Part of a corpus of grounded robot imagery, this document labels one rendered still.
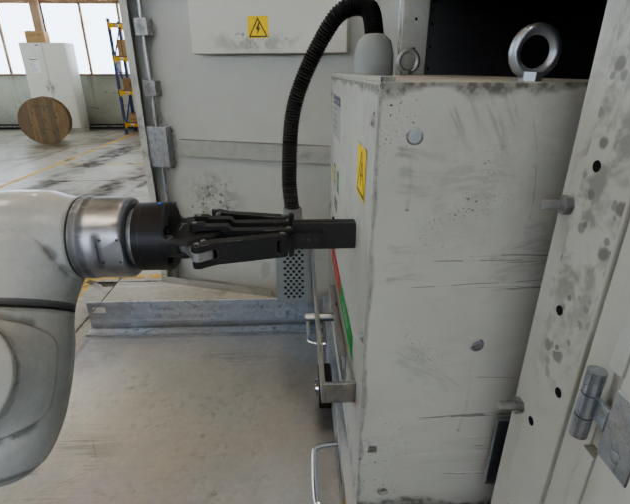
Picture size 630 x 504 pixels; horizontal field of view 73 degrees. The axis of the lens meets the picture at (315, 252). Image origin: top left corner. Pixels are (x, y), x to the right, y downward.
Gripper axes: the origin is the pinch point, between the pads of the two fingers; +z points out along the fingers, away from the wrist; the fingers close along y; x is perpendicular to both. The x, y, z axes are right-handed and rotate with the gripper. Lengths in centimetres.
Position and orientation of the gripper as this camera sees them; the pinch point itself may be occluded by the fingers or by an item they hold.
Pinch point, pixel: (324, 233)
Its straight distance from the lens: 48.1
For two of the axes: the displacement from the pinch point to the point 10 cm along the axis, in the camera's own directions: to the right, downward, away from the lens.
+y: 0.4, 3.9, -9.2
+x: 0.0, -9.2, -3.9
